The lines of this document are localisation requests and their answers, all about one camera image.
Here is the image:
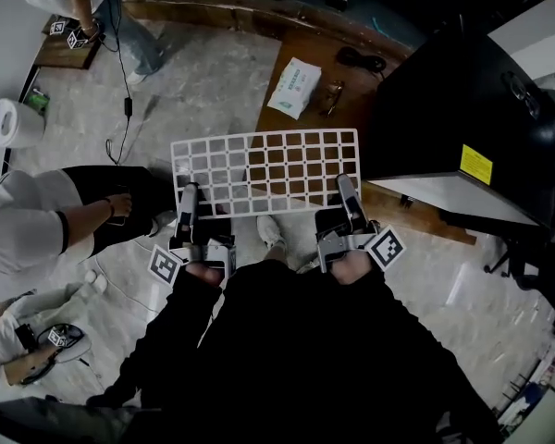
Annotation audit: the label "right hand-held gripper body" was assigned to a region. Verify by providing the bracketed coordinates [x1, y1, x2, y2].
[314, 207, 407, 275]

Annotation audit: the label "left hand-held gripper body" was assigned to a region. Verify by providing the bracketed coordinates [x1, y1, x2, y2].
[147, 222, 238, 289]

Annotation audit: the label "white wire grid shelf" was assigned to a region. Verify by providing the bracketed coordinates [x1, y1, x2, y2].
[169, 128, 363, 221]

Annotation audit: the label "black mini fridge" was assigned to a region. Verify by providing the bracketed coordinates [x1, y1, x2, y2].
[360, 16, 555, 230]

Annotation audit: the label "person's right forearm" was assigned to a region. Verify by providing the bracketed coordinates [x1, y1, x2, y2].
[327, 250, 505, 438]

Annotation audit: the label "person's left forearm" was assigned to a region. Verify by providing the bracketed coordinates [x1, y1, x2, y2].
[86, 260, 226, 409]

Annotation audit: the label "black mini fridge door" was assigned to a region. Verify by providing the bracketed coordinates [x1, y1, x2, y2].
[437, 208, 555, 252]

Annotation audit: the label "person's left white shoe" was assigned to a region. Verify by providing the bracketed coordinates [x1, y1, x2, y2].
[256, 214, 289, 254]

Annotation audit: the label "person's white shoe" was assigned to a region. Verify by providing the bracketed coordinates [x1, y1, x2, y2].
[256, 214, 289, 254]
[295, 255, 323, 276]

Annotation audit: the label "person's right white shoe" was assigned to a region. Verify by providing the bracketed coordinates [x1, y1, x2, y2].
[295, 255, 323, 276]

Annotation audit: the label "low wooden table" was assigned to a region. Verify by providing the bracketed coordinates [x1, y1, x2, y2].
[253, 30, 477, 247]

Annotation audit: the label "amber tinted glasses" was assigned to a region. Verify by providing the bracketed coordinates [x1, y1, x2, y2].
[317, 80, 347, 118]

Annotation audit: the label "white tissue pack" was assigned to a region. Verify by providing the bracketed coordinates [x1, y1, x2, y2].
[266, 56, 323, 120]

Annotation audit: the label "person's black clothed body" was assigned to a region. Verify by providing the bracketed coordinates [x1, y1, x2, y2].
[138, 259, 505, 444]

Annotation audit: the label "white toilet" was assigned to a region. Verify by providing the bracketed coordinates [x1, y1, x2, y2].
[0, 91, 46, 150]

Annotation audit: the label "small green container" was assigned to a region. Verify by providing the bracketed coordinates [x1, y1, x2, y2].
[27, 88, 51, 113]

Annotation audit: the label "small wooden stand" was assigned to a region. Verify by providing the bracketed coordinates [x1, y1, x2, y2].
[35, 14, 106, 71]

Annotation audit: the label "long wooden platform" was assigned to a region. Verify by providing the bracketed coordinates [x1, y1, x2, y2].
[119, 0, 417, 59]

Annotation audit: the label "black cable with adapter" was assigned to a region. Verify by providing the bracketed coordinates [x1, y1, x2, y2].
[102, 0, 135, 168]

